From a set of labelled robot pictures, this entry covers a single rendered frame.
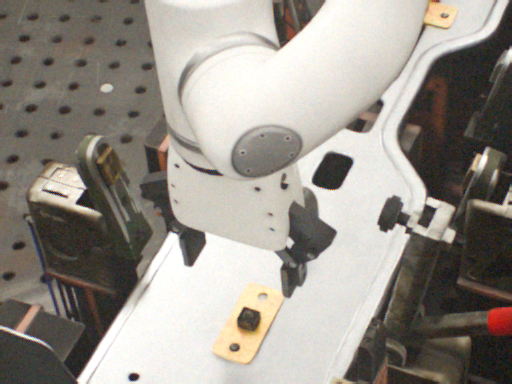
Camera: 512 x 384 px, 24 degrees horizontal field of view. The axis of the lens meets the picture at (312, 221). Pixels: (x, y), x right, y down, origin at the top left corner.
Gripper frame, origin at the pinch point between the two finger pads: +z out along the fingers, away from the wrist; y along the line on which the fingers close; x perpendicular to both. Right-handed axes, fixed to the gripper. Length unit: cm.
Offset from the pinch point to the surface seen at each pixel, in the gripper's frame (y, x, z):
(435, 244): -17.2, 1.8, -12.0
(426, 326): -16.5, 0.6, 0.1
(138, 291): 11.3, 0.4, 8.9
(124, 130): 41, -42, 39
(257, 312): -0.5, -0.5, 7.5
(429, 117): -2, -45, 23
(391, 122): -3.2, -28.2, 8.6
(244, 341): -0.4, 2.2, 8.4
